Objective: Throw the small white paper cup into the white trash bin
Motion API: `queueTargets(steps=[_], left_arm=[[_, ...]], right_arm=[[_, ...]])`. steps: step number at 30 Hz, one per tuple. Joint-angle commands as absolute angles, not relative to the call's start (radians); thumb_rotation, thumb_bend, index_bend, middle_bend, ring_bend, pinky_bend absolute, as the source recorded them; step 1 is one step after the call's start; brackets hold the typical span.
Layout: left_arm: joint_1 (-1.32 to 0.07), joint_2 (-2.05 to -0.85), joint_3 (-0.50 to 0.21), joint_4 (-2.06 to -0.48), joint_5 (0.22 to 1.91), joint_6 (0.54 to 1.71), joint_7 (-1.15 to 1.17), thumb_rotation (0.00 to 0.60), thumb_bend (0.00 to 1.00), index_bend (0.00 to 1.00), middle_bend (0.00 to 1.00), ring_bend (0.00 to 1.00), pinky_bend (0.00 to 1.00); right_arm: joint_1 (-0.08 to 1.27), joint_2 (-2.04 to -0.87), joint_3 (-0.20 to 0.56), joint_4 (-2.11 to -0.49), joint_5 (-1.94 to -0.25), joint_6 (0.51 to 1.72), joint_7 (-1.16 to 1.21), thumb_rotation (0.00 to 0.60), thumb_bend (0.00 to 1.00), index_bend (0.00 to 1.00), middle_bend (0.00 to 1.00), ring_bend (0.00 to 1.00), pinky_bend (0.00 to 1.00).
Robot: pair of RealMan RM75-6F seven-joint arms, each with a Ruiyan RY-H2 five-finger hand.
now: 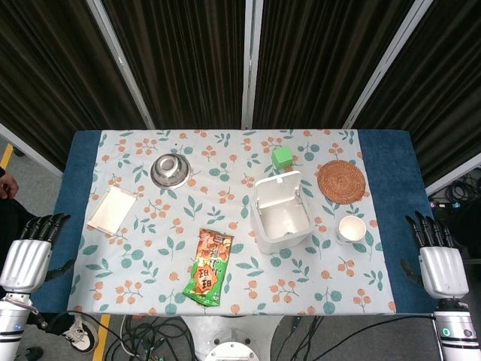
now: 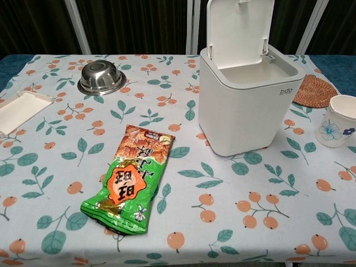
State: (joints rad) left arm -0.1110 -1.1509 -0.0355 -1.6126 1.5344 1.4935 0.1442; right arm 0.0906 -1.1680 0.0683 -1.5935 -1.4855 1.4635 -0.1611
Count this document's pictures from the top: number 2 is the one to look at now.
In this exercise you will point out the stainless steel bowl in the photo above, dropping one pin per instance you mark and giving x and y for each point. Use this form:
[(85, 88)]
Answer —
[(99, 75)]

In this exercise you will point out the white plastic tray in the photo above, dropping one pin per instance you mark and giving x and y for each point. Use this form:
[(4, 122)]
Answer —
[(19, 111)]

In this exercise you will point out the green orange snack bag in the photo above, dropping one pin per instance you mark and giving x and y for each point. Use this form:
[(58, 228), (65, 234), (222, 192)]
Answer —
[(130, 180)]

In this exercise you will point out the fruit leaf print tablecloth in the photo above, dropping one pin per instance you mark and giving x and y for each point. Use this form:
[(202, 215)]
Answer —
[(178, 172)]

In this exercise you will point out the woven rattan coaster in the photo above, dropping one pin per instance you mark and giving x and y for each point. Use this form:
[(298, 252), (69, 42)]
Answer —
[(317, 93)]

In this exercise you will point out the floral paper cup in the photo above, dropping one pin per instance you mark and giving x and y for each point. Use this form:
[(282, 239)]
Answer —
[(335, 125)]

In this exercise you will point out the white trash bin lid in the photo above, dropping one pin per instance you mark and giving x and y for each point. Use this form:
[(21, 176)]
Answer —
[(239, 111)]

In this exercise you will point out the white metal frame bar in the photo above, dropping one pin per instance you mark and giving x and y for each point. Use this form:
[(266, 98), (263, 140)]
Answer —
[(190, 25), (78, 25), (313, 25)]

